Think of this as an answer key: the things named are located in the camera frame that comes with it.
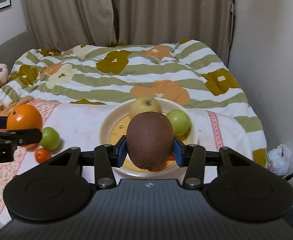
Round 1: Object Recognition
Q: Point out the cream bowl with yellow print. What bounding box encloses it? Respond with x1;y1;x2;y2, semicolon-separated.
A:
99;99;188;178

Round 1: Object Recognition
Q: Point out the white pink patterned towel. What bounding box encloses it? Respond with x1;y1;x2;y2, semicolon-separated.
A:
0;101;253;228

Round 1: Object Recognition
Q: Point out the white plastic bag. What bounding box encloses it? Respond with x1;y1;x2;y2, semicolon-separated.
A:
267;144;291;177

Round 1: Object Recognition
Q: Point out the large yellow apple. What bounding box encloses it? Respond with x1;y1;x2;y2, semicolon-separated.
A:
129;96;162;118

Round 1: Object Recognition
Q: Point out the grey sofa headboard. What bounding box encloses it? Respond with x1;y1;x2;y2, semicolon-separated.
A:
0;30;38;72

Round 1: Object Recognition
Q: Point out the green apple on towel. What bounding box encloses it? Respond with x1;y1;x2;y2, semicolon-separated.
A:
40;127;60;151

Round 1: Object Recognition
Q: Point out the striped floral quilt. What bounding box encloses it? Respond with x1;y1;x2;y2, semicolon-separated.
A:
0;39;267;166

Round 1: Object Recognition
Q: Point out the large orange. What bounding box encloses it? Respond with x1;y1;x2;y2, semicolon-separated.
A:
6;103;43;149

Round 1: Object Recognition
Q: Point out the small tangerine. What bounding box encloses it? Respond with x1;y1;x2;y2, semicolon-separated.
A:
34;148;51;164

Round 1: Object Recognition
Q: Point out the small green apple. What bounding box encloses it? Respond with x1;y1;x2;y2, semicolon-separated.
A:
166;109;191;136

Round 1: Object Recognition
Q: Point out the beige curtain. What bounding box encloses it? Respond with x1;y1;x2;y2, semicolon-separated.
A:
22;0;235;63

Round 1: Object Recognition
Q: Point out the brown kiwi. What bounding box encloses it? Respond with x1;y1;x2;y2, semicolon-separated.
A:
127;112;174;171

